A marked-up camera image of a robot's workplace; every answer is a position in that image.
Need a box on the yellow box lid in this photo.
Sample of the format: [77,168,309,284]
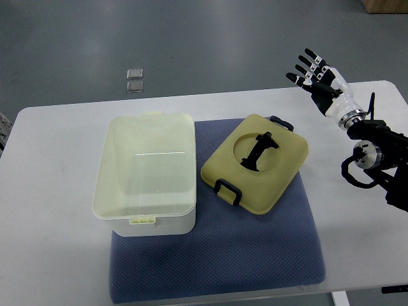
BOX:
[201,114,309,215]

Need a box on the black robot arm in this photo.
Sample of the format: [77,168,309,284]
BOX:
[341,93,407,212]

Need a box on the blue grey cushion mat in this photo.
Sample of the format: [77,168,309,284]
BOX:
[109,117,326,305]

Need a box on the printed paper sheet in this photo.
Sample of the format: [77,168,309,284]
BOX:
[0,113,13,154]

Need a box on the black table bracket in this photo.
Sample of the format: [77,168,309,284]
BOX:
[381,284,408,294]

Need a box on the cardboard box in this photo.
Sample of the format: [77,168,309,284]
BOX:
[362,0,407,14]

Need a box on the white storage box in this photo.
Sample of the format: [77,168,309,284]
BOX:
[92,112,196,237]

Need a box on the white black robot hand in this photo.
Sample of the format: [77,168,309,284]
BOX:
[286,48,366,130]

